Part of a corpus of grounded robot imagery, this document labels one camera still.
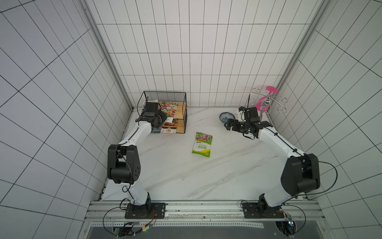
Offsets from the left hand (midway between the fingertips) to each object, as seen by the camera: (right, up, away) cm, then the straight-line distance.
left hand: (166, 118), depth 93 cm
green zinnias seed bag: (+24, -18, +4) cm, 30 cm away
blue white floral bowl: (+42, +1, +17) cm, 45 cm away
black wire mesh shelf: (+8, +15, +13) cm, 22 cm away
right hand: (+38, -4, -4) cm, 38 cm away
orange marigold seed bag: (-1, -7, +12) cm, 14 cm away
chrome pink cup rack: (+60, +10, -6) cm, 62 cm away
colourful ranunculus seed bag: (+2, +6, +4) cm, 8 cm away
